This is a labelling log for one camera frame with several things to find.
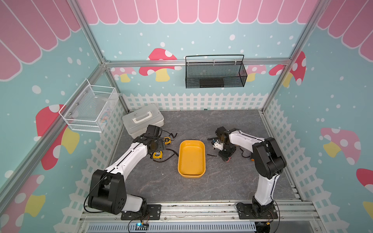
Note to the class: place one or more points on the white plastic storage case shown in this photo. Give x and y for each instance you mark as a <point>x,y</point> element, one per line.
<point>136,123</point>

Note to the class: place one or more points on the yellow tape measure front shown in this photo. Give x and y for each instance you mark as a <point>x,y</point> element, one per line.
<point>158,156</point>

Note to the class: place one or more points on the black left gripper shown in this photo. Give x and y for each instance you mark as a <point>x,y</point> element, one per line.
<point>161,145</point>

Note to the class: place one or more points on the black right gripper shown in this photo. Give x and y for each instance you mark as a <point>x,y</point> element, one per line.
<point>224,157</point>

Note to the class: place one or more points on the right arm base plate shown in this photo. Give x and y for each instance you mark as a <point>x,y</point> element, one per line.
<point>256,211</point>

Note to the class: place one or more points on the black wire mesh basket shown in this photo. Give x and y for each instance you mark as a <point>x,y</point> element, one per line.
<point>215,71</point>

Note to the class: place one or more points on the grey slotted cable duct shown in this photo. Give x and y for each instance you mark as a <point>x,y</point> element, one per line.
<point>175,227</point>

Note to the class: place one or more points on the white wire mesh basket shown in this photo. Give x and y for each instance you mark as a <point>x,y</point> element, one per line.
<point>90,108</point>

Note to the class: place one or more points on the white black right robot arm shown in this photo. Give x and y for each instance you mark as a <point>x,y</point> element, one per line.
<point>268,159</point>

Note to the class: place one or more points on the yellow plastic tray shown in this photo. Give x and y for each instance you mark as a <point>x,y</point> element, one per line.
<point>192,159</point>

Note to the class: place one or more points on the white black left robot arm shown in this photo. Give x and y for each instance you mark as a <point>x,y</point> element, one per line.
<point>108,189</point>

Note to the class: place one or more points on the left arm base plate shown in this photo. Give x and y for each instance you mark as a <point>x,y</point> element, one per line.
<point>146,212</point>

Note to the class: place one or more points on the green circuit board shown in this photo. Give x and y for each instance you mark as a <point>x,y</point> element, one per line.
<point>141,227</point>

